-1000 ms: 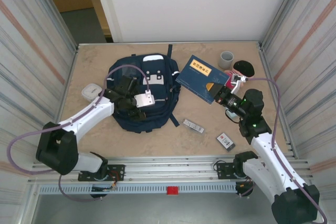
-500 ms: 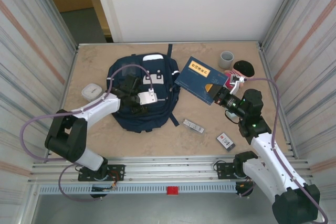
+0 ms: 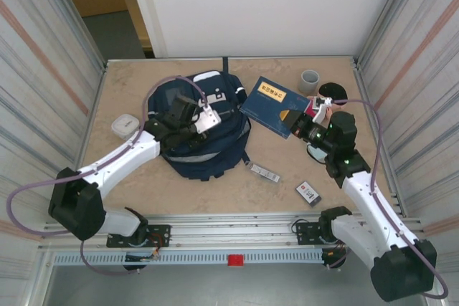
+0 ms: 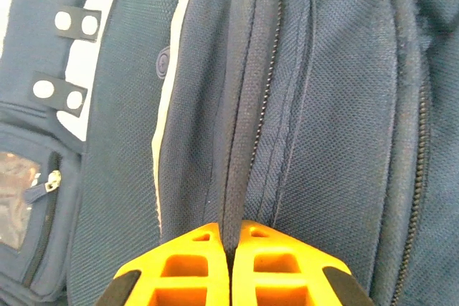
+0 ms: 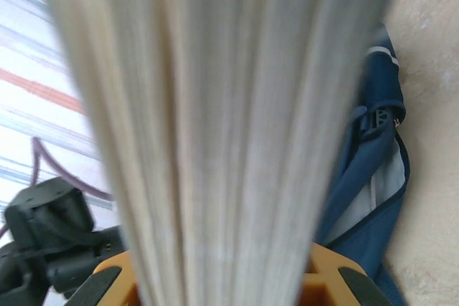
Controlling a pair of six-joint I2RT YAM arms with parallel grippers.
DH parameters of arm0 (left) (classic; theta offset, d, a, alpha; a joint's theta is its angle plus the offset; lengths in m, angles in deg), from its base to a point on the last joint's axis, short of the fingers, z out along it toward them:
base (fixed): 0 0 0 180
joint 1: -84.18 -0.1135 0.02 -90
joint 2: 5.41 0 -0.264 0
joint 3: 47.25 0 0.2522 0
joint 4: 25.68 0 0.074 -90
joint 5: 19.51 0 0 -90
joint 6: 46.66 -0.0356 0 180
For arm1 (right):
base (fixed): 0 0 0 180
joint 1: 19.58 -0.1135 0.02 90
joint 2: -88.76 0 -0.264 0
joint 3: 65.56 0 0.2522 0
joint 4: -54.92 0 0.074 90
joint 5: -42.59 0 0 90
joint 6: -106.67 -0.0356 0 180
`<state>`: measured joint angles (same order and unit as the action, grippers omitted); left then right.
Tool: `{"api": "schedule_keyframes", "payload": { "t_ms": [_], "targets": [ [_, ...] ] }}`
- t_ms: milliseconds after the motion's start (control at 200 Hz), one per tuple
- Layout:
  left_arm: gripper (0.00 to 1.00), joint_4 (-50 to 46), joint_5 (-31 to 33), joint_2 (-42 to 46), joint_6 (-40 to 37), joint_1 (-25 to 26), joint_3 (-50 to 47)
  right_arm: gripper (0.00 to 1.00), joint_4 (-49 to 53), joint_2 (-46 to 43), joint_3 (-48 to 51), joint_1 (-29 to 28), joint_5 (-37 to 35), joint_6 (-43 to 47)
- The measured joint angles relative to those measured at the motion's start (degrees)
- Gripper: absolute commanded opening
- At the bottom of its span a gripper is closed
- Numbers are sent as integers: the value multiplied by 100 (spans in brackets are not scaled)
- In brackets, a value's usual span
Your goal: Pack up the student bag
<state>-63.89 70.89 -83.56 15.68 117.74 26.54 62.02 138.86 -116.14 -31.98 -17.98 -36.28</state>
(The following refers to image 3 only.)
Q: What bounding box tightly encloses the grey plastic cup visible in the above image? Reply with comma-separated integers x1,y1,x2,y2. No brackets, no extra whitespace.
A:
299,69,321,95

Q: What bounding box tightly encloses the navy blue backpack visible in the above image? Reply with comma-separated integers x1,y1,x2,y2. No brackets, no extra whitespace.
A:
145,57,252,181

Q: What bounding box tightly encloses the white door frame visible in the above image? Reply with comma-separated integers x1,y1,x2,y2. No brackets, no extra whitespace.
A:
123,0,169,59

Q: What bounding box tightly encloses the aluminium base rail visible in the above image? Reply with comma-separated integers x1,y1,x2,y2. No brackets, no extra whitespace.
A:
37,211,430,252

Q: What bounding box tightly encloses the white slotted cable duct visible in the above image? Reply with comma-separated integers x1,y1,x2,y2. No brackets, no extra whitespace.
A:
53,250,326,266

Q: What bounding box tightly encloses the aluminium frame post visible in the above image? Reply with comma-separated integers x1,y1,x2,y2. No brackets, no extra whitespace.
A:
35,0,109,70
353,0,427,70

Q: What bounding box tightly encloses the small black box red label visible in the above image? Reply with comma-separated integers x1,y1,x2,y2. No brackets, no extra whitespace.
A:
295,181,323,209

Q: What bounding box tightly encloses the blue book yellow title label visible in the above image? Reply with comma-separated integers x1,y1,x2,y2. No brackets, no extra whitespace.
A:
239,75,313,139

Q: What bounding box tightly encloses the pink plush doll black hair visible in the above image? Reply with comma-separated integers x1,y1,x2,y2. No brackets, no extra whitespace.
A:
304,82,349,123

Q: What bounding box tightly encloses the white square plastic container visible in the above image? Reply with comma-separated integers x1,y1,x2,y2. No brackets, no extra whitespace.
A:
110,114,141,141

